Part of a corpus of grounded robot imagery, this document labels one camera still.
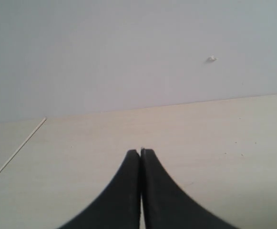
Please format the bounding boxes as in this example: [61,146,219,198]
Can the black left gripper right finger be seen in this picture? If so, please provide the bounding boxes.
[141,148,236,229]

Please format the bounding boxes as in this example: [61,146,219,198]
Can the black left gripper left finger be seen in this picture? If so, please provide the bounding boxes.
[62,149,141,229]

